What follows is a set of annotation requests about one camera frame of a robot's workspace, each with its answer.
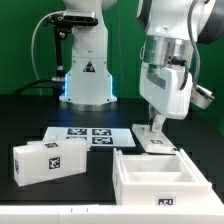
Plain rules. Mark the white marker sheet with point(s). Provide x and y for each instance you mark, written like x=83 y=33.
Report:
x=102 y=137

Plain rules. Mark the white L-shaped workspace border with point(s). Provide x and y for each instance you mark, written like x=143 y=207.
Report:
x=111 y=214

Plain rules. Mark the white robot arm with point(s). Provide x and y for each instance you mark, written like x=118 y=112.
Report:
x=173 y=29

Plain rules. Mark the white cabinet body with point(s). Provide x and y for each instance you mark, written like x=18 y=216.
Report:
x=158 y=180

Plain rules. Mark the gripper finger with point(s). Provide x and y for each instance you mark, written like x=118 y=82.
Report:
x=156 y=120

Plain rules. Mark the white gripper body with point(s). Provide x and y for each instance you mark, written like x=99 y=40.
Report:
x=161 y=88

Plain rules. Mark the black camera on stand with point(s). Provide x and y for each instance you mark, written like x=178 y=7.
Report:
x=60 y=43

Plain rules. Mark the white cabinet door panel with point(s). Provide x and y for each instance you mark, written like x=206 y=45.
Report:
x=152 y=142

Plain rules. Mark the white cabinet door block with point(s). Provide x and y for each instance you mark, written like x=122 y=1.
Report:
x=34 y=163

